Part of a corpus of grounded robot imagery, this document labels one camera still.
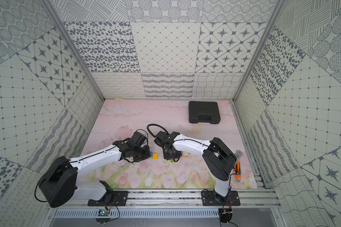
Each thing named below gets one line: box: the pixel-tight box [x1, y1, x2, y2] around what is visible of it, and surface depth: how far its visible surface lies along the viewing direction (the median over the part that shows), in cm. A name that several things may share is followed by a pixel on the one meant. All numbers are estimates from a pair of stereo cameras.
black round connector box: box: [218, 207, 233, 223], surface depth 74 cm
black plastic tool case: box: [188, 100, 221, 125], surface depth 109 cm
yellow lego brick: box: [152, 152, 159, 160], surface depth 90 cm
